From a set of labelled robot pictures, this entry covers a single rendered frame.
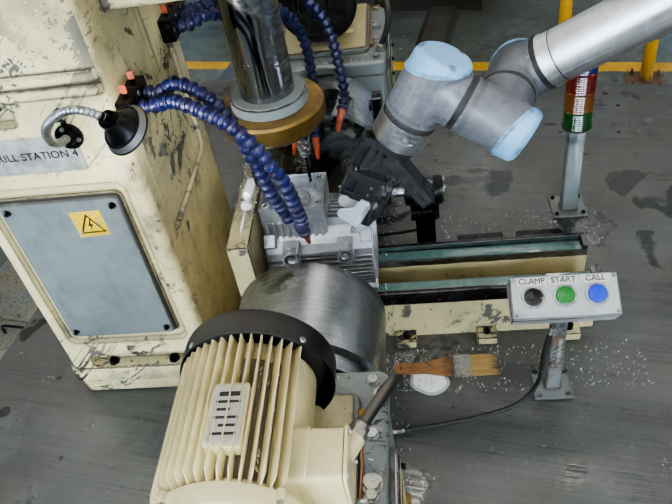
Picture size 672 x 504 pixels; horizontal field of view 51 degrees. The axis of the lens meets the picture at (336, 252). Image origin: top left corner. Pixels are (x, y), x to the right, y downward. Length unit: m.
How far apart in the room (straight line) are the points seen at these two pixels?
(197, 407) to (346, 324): 0.38
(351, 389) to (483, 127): 0.43
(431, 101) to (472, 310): 0.51
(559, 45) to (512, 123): 0.15
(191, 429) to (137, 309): 0.61
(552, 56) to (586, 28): 0.06
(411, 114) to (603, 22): 0.30
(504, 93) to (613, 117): 1.02
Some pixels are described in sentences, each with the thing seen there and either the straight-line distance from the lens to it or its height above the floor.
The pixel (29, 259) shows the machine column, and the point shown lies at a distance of 1.31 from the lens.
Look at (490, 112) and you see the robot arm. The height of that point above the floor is 1.35.
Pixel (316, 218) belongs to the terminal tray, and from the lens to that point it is 1.29.
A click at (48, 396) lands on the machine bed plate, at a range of 1.62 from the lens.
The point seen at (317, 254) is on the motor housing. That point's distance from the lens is 1.30.
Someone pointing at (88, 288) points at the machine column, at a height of 1.11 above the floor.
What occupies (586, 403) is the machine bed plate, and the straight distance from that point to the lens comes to 1.40.
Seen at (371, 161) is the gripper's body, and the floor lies 1.25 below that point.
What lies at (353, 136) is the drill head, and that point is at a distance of 1.49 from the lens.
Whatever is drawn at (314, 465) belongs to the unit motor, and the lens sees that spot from 0.73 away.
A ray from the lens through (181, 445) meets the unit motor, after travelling 0.73.
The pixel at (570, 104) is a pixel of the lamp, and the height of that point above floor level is 1.10.
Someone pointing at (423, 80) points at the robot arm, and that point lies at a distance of 1.07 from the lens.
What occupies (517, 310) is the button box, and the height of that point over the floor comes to 1.05.
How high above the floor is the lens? 1.93
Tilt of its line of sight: 42 degrees down
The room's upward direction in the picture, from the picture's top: 11 degrees counter-clockwise
